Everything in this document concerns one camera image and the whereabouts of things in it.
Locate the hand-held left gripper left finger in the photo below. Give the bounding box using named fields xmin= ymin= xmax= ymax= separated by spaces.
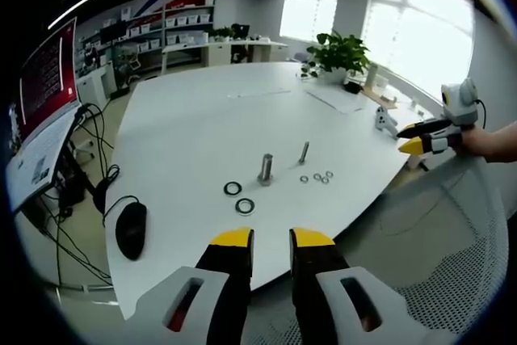
xmin=135 ymin=226 xmax=255 ymax=345

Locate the bundle of black floor cables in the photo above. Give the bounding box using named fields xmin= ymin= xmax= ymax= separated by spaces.
xmin=38 ymin=102 xmax=122 ymax=288

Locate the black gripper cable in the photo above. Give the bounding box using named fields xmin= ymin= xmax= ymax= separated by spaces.
xmin=473 ymin=97 xmax=486 ymax=130

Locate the large dark metal washer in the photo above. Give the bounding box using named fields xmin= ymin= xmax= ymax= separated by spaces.
xmin=234 ymin=197 xmax=256 ymax=216

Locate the white counter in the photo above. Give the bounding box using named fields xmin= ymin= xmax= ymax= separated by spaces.
xmin=160 ymin=36 xmax=289 ymax=74

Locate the shelf with white storage bins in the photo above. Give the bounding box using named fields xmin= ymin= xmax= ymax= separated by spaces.
xmin=75 ymin=0 xmax=216 ymax=78

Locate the black computer mouse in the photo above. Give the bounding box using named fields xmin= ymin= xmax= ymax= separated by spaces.
xmin=114 ymin=200 xmax=149 ymax=262

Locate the green potted plant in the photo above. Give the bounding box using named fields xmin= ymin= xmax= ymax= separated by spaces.
xmin=305 ymin=32 xmax=372 ymax=84

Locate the person's right hand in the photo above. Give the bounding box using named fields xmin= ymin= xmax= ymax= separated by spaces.
xmin=456 ymin=124 xmax=493 ymax=159

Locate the white mesh office chair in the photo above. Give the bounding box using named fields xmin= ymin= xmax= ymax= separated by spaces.
xmin=246 ymin=154 xmax=511 ymax=345

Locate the white side desk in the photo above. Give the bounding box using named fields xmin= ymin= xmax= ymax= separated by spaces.
xmin=4 ymin=104 xmax=86 ymax=213

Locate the white bottle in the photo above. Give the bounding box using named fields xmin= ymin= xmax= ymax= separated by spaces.
xmin=364 ymin=63 xmax=381 ymax=90

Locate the black mouse cable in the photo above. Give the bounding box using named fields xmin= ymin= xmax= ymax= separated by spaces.
xmin=101 ymin=194 xmax=141 ymax=229

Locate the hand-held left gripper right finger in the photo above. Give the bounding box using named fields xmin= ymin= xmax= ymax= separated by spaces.
xmin=288 ymin=226 xmax=409 ymax=345

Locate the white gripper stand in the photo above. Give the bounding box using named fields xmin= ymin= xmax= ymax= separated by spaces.
xmin=374 ymin=105 xmax=400 ymax=137

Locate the computer monitor with red screen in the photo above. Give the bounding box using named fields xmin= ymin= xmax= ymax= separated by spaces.
xmin=7 ymin=16 xmax=82 ymax=150

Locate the thick threaded stud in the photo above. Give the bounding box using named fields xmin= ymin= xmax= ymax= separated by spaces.
xmin=256 ymin=152 xmax=276 ymax=187

